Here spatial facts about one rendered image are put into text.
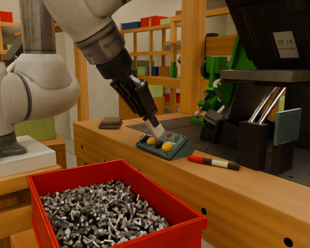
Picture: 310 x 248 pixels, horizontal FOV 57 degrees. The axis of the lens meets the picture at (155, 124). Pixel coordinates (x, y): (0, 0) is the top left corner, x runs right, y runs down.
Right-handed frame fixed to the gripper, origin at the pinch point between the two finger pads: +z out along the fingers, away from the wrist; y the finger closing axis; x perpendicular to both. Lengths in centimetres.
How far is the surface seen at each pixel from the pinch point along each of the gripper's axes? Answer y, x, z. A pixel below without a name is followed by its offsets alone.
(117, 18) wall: -738, 424, 119
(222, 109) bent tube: -3.9, 25.0, 17.3
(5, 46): -665, 101, 9
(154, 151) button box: -3.5, -2.5, 8.3
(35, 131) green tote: -81, -16, 8
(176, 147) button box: 2.1, 1.1, 8.5
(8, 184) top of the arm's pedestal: -23.1, -33.7, -4.4
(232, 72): 16.8, 13.8, -6.1
